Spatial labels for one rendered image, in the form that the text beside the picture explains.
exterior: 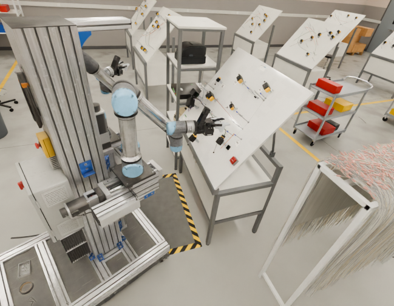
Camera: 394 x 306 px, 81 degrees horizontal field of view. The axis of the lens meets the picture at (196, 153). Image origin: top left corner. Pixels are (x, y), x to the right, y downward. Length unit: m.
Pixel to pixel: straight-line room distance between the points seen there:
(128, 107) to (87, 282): 1.60
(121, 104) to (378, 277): 2.91
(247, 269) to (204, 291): 0.48
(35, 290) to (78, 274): 0.31
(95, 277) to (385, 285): 2.74
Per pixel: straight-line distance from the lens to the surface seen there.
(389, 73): 8.45
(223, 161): 1.96
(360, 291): 3.00
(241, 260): 2.62
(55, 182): 1.59
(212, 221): 2.28
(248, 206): 2.33
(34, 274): 2.51
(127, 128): 1.23
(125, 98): 1.13
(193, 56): 2.71
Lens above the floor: 2.26
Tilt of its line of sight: 38 degrees down
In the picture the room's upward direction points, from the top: 6 degrees clockwise
